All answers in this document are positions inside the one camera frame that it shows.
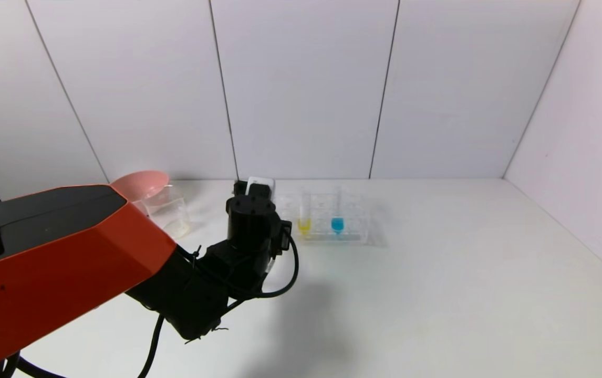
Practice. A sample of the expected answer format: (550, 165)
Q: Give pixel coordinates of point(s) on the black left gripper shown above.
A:
(286, 235)

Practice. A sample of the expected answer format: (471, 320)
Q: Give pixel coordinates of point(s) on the test tube with yellow pigment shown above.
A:
(304, 227)

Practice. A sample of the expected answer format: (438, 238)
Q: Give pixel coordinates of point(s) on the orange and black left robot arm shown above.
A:
(43, 262)

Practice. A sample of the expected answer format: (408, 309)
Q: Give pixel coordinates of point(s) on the test tube with blue pigment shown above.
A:
(337, 226)

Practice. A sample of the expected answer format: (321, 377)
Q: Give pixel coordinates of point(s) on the clear acrylic test tube rack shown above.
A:
(353, 231)

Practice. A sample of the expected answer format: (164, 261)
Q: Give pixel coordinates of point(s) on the clear glass beaker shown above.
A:
(172, 215)

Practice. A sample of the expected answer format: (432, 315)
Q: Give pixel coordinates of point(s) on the pink plastic bowl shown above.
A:
(141, 182)

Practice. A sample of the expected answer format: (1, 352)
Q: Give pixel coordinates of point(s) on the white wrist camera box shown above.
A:
(261, 185)

